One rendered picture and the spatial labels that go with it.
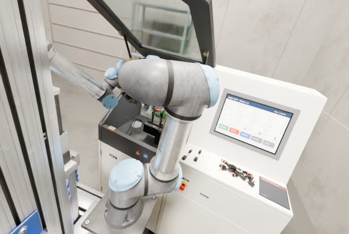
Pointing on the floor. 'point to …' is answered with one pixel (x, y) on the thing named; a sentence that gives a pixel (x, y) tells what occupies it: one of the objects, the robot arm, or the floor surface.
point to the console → (230, 80)
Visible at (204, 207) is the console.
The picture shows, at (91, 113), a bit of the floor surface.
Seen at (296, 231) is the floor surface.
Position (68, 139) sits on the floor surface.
